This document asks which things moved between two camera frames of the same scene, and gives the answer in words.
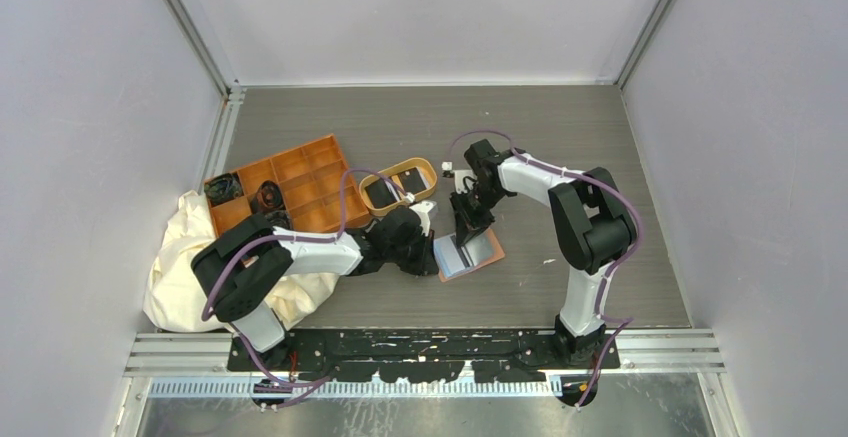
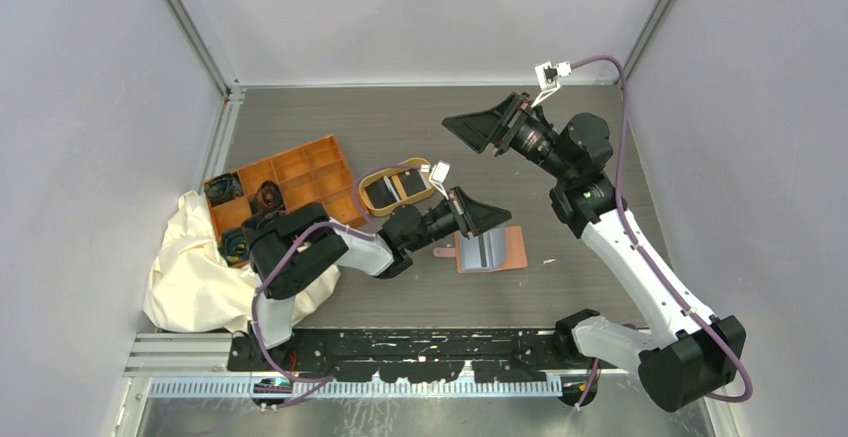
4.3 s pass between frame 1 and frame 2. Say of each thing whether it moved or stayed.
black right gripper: moved
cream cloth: stayed
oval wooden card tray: stayed
